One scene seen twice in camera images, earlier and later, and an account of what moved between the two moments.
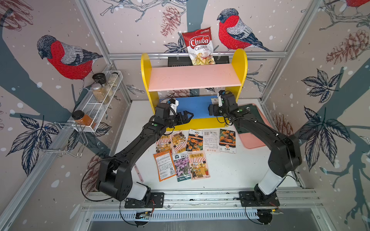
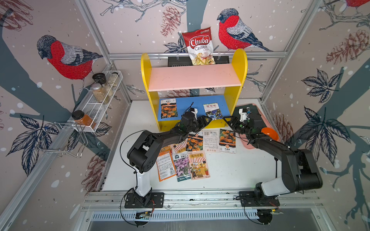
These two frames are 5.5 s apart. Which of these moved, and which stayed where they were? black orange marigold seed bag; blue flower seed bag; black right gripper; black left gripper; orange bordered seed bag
Moved: black left gripper; blue flower seed bag; black right gripper
Stayed: orange bordered seed bag; black orange marigold seed bag
